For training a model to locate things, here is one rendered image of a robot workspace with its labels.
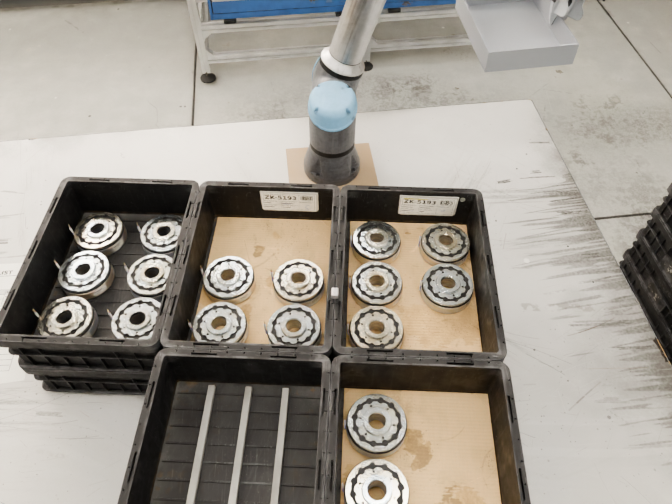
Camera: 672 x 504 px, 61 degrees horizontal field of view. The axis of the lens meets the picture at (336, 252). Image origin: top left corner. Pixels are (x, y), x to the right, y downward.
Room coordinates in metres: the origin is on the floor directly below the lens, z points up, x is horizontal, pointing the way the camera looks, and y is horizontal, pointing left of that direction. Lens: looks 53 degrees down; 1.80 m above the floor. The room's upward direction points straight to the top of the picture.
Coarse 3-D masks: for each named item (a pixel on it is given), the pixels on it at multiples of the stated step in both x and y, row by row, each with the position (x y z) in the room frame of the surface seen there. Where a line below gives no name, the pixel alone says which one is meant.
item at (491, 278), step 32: (384, 192) 0.82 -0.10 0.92; (416, 192) 0.82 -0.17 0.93; (448, 192) 0.82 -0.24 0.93; (480, 192) 0.82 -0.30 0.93; (480, 224) 0.73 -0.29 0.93; (352, 352) 0.45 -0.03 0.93; (384, 352) 0.45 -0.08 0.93; (416, 352) 0.45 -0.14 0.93; (448, 352) 0.45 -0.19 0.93; (480, 352) 0.45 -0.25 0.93
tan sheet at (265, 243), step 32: (224, 224) 0.82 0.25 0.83; (256, 224) 0.82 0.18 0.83; (288, 224) 0.82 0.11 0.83; (320, 224) 0.82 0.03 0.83; (224, 256) 0.73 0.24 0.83; (256, 256) 0.73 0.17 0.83; (288, 256) 0.73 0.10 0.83; (320, 256) 0.73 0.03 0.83; (256, 288) 0.64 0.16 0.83; (256, 320) 0.57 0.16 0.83; (320, 320) 0.57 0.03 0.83
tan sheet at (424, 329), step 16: (352, 224) 0.82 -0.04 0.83; (400, 224) 0.82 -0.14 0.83; (416, 224) 0.82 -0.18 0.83; (432, 224) 0.82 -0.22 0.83; (416, 240) 0.77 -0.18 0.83; (352, 256) 0.73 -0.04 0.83; (400, 256) 0.73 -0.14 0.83; (416, 256) 0.73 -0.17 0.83; (352, 272) 0.68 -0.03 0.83; (400, 272) 0.68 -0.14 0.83; (416, 272) 0.68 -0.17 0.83; (416, 288) 0.64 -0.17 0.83; (448, 288) 0.64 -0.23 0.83; (352, 304) 0.60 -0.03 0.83; (400, 304) 0.60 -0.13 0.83; (416, 304) 0.60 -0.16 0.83; (416, 320) 0.57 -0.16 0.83; (432, 320) 0.57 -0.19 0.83; (448, 320) 0.57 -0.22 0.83; (464, 320) 0.57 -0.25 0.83; (416, 336) 0.53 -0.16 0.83; (432, 336) 0.53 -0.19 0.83; (448, 336) 0.53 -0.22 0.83; (464, 336) 0.53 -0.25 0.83
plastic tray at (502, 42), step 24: (456, 0) 1.34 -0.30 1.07; (480, 0) 1.34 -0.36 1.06; (504, 0) 1.35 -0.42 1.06; (528, 0) 1.36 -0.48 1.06; (480, 24) 1.26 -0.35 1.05; (504, 24) 1.25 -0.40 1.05; (528, 24) 1.25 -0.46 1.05; (552, 24) 1.23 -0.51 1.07; (480, 48) 1.12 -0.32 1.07; (504, 48) 1.16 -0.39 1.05; (528, 48) 1.08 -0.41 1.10; (552, 48) 1.09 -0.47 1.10; (576, 48) 1.10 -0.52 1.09
